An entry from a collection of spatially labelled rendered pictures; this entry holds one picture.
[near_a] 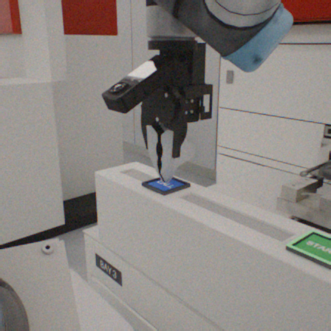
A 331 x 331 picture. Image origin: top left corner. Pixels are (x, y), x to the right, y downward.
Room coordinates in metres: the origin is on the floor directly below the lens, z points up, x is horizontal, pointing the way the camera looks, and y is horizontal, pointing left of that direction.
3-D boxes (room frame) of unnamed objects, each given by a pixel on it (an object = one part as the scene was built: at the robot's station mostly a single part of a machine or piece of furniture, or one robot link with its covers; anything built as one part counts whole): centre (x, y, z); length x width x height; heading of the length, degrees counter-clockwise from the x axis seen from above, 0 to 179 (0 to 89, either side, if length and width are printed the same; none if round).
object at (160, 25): (0.57, -0.01, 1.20); 0.08 x 0.08 x 0.05
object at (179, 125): (0.54, -0.01, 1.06); 0.05 x 0.02 x 0.09; 41
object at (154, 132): (0.59, 0.00, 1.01); 0.06 x 0.03 x 0.09; 131
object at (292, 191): (0.72, -0.27, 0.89); 0.08 x 0.03 x 0.03; 131
